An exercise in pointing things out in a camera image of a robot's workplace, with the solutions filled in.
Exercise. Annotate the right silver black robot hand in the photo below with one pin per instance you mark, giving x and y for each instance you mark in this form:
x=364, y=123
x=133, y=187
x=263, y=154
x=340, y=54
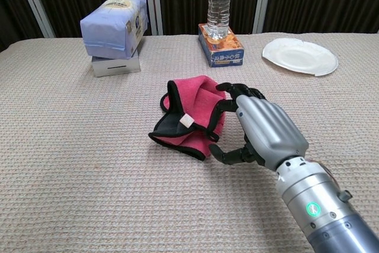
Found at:
x=266, y=128

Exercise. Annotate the pink and black towel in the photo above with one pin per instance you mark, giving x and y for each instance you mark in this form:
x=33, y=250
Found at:
x=189, y=90

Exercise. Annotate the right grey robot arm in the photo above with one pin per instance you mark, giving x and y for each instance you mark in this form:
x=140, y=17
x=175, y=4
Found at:
x=325, y=211

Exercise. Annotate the white paper plate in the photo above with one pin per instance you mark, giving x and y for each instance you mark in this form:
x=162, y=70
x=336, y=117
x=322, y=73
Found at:
x=299, y=56

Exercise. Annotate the orange and blue tissue box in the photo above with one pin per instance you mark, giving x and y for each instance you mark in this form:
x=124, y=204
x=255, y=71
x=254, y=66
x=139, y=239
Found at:
x=228, y=57

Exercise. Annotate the clear plastic water bottle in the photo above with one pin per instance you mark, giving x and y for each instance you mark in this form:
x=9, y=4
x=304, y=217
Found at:
x=219, y=13

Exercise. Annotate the white cardboard box with slot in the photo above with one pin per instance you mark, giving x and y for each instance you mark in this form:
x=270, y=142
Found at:
x=115, y=67

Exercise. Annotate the beige woven tablecloth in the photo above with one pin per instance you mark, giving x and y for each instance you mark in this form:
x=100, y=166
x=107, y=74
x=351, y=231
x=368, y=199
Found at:
x=89, y=176

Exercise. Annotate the lavender paper tissue pack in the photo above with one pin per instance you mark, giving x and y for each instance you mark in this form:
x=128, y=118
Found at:
x=109, y=28

